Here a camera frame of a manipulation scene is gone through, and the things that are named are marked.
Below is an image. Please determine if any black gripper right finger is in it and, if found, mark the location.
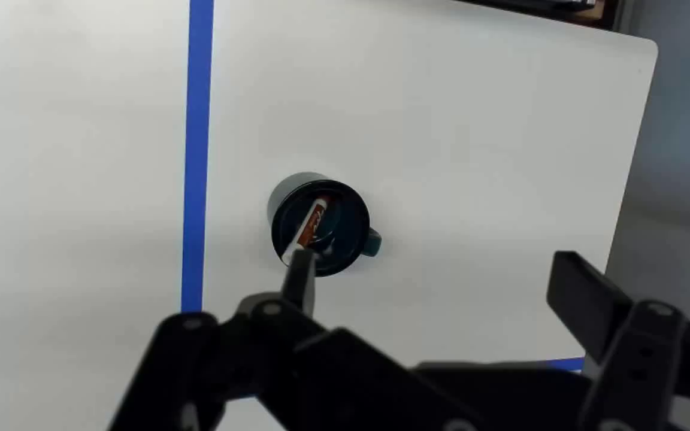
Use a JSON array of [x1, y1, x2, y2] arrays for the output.
[[547, 252, 690, 431]]

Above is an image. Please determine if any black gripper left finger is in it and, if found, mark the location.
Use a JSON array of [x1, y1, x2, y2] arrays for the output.
[[105, 248, 475, 431]]

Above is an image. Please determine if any red Expo marker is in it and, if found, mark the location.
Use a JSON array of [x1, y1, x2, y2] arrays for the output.
[[282, 200, 328, 264]]

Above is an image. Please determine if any short blue tape strip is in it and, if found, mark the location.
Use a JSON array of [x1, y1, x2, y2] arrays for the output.
[[545, 358, 584, 373]]

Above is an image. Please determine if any dark teal mug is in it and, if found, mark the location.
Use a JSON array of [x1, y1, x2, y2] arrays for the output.
[[267, 172, 381, 279]]

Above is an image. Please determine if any long blue tape strip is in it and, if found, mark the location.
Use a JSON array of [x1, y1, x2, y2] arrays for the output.
[[181, 0, 215, 311]]

